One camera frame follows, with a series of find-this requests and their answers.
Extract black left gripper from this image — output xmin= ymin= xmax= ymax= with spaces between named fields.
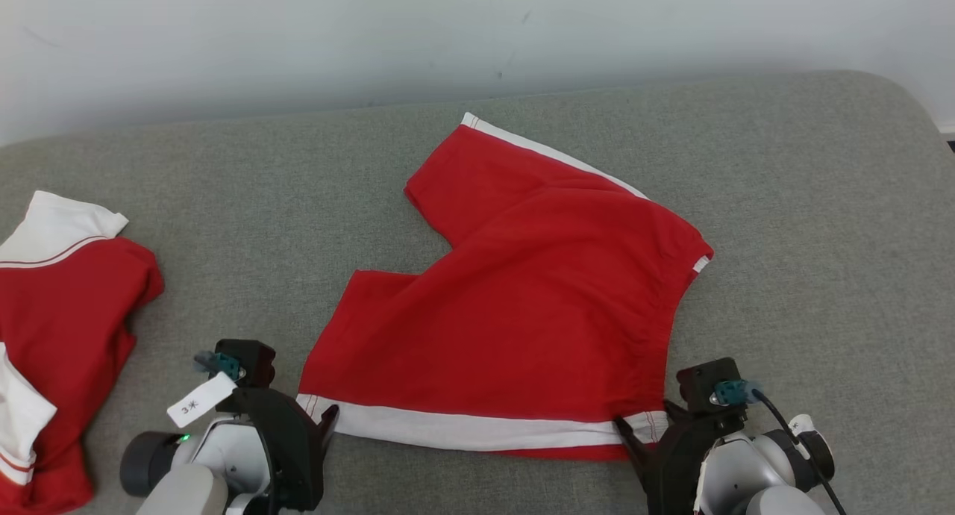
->
xmin=220 ymin=384 xmax=341 ymax=512

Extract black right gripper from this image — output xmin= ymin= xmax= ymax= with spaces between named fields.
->
xmin=613 ymin=398 xmax=747 ymax=515

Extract red shorts with white trim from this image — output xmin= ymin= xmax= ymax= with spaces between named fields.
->
xmin=296 ymin=112 xmax=715 ymax=461

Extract red shirt with white sleeves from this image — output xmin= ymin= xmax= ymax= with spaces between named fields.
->
xmin=0 ymin=191 xmax=165 ymax=515

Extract grey fabric sofa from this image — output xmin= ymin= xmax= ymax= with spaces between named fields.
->
xmin=0 ymin=69 xmax=955 ymax=515

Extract teal right cable connector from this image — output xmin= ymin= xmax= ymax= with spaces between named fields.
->
xmin=709 ymin=381 xmax=763 ymax=408

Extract teal cable connector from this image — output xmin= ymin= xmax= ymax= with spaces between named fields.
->
xmin=194 ymin=351 xmax=245 ymax=381
xmin=709 ymin=381 xmax=763 ymax=408

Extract teal left cable connector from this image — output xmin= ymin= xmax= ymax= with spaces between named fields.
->
xmin=194 ymin=351 xmax=245 ymax=381

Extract large white cable label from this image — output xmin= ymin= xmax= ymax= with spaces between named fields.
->
xmin=167 ymin=372 xmax=237 ymax=428

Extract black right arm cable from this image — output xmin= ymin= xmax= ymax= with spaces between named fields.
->
xmin=750 ymin=388 xmax=849 ymax=515

